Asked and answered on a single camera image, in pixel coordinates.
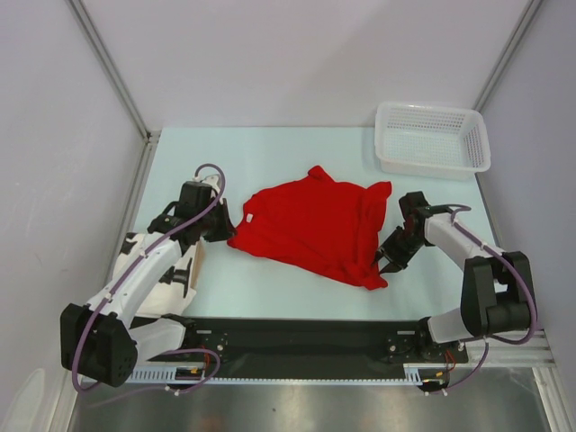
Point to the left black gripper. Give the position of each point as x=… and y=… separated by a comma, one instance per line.
x=227, y=229

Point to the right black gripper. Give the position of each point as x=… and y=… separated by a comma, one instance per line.
x=387, y=249

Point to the red t shirt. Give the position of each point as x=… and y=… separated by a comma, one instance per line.
x=324, y=226

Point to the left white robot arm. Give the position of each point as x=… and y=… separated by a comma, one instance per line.
x=137, y=316

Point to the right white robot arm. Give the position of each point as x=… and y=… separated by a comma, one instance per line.
x=497, y=295

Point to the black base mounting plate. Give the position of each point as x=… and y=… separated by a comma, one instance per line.
x=299, y=325

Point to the white perforated plastic basket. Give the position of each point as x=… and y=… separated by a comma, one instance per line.
x=432, y=141

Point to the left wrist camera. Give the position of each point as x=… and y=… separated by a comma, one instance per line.
x=214, y=181

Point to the white slotted cable duct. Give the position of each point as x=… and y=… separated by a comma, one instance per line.
x=185, y=375

